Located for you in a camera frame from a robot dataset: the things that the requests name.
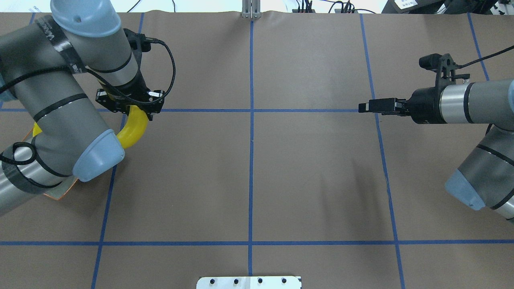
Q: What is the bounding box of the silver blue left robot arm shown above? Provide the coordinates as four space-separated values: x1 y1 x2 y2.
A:
1 0 171 215

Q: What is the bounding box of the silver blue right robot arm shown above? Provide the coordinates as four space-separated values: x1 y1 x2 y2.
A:
358 79 514 223

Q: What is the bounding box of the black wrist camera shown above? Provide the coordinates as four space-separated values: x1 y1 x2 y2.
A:
123 28 165 53
418 53 470 88

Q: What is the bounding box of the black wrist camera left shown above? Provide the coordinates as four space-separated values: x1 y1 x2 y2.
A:
123 28 165 53

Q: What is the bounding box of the grey square plate orange rim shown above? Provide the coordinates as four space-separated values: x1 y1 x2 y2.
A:
22 128 78 201

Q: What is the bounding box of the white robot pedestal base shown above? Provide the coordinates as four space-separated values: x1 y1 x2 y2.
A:
196 276 303 289

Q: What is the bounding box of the yellow banana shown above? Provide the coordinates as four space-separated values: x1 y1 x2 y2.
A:
117 106 149 149
32 122 42 137

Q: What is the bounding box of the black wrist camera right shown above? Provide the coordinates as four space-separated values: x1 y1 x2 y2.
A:
418 53 470 88

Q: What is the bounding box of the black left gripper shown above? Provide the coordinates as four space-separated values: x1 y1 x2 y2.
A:
95 71 165 121

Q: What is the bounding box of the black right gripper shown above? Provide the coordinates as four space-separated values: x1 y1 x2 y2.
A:
358 87 444 124

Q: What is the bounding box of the aluminium frame post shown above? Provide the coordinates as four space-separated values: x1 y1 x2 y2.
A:
241 0 262 20

